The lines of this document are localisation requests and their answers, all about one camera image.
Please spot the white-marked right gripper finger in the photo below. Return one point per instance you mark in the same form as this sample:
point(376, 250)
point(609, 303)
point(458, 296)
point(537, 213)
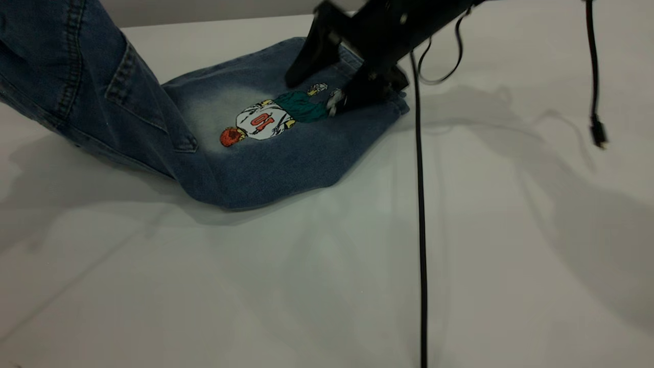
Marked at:
point(370, 87)

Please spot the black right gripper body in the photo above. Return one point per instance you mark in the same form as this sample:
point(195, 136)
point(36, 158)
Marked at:
point(398, 25)

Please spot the blue denim kids jeans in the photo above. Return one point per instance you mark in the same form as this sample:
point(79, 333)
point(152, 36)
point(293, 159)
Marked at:
point(281, 153)

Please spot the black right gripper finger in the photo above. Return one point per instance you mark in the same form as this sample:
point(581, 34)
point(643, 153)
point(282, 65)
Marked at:
point(319, 46)

